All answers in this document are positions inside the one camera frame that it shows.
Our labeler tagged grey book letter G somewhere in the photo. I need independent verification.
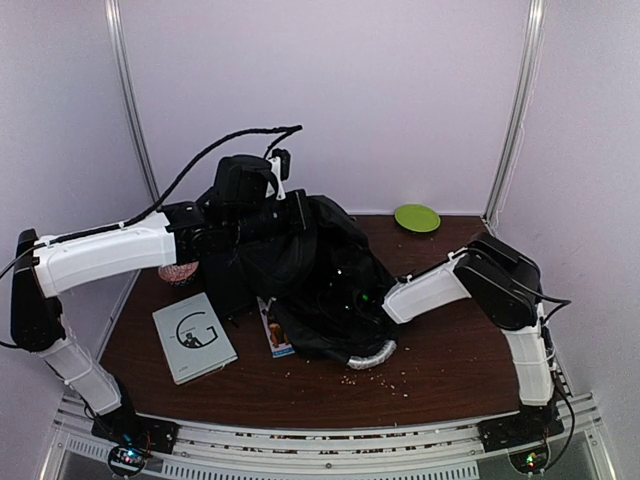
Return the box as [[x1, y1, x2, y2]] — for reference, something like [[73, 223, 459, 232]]
[[152, 293, 238, 385]]

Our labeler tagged green plate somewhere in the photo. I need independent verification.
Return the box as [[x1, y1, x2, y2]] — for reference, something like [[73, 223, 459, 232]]
[[394, 204, 441, 233]]

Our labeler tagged dog picture book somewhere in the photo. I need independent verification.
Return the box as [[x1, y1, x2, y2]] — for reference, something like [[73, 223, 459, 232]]
[[257, 297, 295, 358]]

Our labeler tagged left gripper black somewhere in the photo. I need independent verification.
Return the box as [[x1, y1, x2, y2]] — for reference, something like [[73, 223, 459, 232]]
[[228, 186, 317, 247]]

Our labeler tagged left black cable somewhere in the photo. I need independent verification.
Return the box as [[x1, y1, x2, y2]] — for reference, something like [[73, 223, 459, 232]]
[[0, 124, 304, 346]]

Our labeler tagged aluminium frame post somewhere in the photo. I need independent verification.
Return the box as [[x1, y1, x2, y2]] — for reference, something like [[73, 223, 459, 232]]
[[483, 0, 547, 231], [104, 0, 161, 204]]

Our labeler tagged patterned pink bowl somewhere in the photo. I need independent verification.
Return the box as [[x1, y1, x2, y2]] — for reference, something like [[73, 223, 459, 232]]
[[157, 262, 198, 287]]

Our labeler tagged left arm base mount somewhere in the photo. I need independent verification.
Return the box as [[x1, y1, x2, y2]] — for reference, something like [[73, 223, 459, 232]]
[[91, 417, 179, 477]]

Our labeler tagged front aluminium rail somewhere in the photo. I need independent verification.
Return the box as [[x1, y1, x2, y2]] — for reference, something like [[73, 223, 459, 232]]
[[42, 392, 616, 480]]

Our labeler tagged right aluminium frame post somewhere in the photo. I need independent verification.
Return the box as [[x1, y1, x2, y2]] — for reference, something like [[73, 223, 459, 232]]
[[483, 0, 547, 231]]

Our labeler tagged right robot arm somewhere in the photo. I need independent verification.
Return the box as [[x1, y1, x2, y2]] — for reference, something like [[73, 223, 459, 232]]
[[341, 232, 572, 442]]

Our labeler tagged left aluminium frame post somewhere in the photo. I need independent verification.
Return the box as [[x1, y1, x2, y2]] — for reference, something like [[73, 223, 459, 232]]
[[104, 0, 161, 204]]

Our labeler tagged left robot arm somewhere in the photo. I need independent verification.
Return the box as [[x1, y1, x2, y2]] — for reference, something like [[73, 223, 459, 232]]
[[9, 149, 309, 444]]

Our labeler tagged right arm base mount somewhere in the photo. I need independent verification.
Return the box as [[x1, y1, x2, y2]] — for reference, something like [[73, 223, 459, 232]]
[[477, 406, 564, 475]]

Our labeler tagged black backpack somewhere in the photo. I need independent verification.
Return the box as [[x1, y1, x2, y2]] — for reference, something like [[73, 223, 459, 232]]
[[199, 195, 397, 370]]

